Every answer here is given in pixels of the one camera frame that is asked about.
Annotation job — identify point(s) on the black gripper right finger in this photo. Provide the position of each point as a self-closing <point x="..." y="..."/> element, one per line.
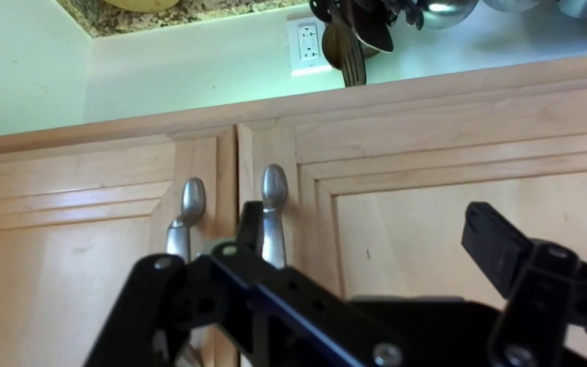
<point x="545" y="292"/>

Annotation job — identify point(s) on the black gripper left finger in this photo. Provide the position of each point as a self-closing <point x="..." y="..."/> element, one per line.
<point x="286" y="299"/>

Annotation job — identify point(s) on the wide light wood cabinet door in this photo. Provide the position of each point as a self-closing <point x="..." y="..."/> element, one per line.
<point x="442" y="236"/>

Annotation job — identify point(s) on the narrow light wood cabinet door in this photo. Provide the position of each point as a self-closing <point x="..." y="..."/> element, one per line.
<point x="50" y="272"/>

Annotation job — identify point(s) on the tall dark cooking spoon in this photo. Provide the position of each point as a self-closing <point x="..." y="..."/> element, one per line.
<point x="353" y="64"/>

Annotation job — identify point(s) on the black slotted spatula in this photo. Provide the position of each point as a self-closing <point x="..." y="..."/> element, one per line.
<point x="375" y="33"/>

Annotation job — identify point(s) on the black cooking utensil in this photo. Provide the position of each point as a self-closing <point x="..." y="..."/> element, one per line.
<point x="320" y="8"/>

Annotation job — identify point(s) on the silver ladle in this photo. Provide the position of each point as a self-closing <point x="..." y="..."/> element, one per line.
<point x="448" y="13"/>

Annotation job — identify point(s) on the yellow bowl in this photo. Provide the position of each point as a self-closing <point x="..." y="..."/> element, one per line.
<point x="142" y="4"/>

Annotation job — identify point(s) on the light wood wall cabinet frame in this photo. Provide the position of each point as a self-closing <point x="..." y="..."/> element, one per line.
<point x="510" y="73"/>

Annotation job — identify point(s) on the white wall power outlet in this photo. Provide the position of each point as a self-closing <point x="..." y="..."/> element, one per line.
<point x="307" y="44"/>

